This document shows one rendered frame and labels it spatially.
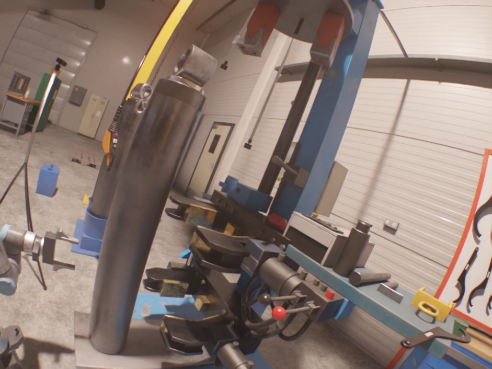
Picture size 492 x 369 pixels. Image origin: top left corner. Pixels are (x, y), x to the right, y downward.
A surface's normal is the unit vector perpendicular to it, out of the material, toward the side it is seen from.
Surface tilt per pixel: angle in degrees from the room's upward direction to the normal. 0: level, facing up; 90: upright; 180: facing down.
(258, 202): 90
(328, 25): 90
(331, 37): 90
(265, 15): 90
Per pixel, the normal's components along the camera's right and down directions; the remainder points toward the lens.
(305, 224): -0.76, -0.28
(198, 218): 0.52, 0.27
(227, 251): 0.09, 0.10
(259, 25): -0.34, -0.08
